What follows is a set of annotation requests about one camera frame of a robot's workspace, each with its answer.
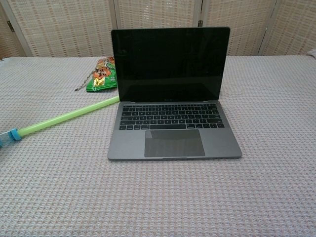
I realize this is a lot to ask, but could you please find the grey laptop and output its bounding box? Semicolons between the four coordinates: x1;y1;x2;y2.
107;26;243;162

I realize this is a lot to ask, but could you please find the beige woven tablecloth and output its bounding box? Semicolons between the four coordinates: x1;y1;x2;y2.
0;49;316;237

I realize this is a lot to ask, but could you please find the green blue toy water pump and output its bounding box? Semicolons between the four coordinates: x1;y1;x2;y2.
0;96;120;149

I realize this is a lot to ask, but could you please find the woven folding screen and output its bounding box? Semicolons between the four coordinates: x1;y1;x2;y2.
0;0;316;60

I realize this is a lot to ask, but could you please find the green orange snack bag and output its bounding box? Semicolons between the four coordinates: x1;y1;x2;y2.
85;56;119;93

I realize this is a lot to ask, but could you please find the beige braided rope bundle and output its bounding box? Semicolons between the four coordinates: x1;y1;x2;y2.
74;57;115;92

